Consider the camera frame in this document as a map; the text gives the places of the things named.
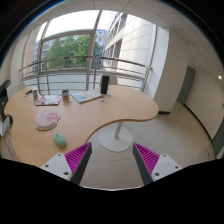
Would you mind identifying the metal window railing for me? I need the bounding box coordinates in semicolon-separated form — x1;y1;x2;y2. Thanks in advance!
19;56;152;94

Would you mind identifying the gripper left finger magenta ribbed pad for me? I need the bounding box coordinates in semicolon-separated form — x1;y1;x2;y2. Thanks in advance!
42;143;92;185

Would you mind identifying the mint green computer mouse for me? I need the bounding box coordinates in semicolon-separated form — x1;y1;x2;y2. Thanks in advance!
53;133;66;147

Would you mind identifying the dark green door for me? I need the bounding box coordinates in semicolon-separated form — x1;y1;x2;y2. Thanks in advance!
177;67;195;105

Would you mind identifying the black chair at left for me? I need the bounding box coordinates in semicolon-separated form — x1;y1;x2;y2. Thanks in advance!
0;80;13;136

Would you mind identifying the black cylindrical speaker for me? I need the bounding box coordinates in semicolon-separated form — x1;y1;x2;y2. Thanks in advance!
101;75;110;94

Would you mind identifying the pink-covered book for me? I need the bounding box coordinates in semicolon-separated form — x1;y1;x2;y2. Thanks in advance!
36;95;62;106

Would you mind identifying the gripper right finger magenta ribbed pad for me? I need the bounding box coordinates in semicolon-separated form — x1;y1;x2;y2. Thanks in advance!
133;143;182;185

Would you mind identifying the open magazine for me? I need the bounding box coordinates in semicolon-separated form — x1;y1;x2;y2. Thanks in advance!
73;90;102;103

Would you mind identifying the white table pedestal base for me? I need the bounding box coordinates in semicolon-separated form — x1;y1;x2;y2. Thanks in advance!
98;122;132;152

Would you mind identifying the pink round mouse pad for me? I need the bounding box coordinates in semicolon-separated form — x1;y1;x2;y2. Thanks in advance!
36;110;61;131

